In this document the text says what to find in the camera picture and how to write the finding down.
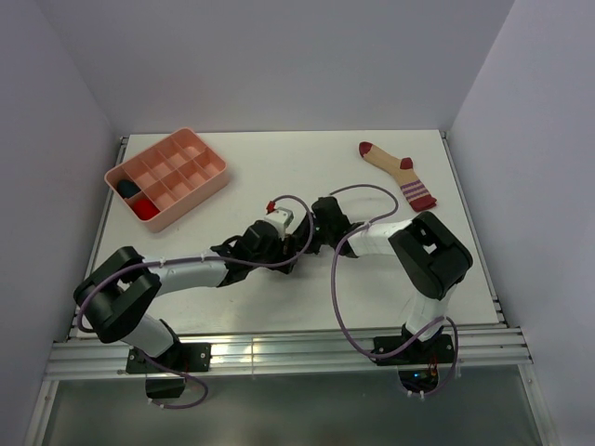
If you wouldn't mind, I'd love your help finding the tan maroon striped sock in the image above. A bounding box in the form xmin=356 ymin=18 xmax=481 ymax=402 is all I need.
xmin=358 ymin=141 xmax=437 ymax=213

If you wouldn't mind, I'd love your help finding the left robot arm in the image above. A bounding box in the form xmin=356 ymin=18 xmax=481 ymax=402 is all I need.
xmin=73 ymin=219 xmax=315 ymax=371

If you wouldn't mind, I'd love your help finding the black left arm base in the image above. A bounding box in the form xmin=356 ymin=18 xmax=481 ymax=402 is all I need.
xmin=125 ymin=342 xmax=211 ymax=404

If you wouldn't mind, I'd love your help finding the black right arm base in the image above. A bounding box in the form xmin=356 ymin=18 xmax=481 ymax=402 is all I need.
xmin=369 ymin=332 xmax=456 ymax=389

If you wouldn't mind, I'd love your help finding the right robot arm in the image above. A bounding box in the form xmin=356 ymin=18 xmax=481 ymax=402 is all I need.
xmin=287 ymin=196 xmax=473 ymax=362

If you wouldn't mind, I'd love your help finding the pink compartment organizer tray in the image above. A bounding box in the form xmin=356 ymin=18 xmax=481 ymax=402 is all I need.
xmin=104 ymin=128 xmax=230 ymax=233

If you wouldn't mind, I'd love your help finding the red rolled sock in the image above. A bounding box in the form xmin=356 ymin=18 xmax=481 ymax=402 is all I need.
xmin=131 ymin=199 xmax=160 ymax=221

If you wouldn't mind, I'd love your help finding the dark teal rolled sock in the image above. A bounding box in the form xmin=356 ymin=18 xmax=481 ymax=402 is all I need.
xmin=116 ymin=179 xmax=141 ymax=199

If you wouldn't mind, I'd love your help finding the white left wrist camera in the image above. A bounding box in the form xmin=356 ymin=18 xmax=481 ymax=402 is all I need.
xmin=263 ymin=207 xmax=294 ymax=238

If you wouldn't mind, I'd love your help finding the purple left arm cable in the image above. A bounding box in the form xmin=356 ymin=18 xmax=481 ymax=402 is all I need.
xmin=76 ymin=194 xmax=313 ymax=411

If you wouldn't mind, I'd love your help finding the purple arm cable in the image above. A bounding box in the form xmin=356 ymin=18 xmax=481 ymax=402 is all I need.
xmin=328 ymin=184 xmax=462 ymax=399
xmin=76 ymin=194 xmax=313 ymax=411

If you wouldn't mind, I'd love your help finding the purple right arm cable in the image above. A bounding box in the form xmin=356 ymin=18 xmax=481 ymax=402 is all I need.
xmin=328 ymin=184 xmax=462 ymax=399

